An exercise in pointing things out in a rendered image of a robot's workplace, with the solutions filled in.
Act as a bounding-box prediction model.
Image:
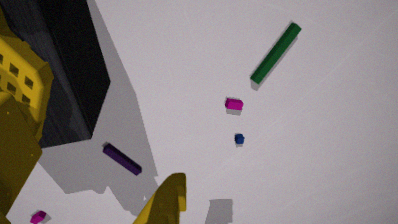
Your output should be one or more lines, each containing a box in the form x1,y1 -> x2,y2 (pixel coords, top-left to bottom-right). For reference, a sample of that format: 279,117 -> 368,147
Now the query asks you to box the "dark green rod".
250,23 -> 302,85

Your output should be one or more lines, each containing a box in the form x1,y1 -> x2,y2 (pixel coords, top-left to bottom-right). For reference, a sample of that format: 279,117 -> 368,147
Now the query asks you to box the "dark purple rod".
103,143 -> 142,176

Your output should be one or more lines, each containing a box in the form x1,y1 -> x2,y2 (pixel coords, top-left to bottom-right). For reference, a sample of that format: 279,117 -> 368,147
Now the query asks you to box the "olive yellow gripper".
133,173 -> 187,224

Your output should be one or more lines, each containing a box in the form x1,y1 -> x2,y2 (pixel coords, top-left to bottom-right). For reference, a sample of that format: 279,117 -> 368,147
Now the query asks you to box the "magenta rectangular block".
225,98 -> 244,110
30,210 -> 46,224

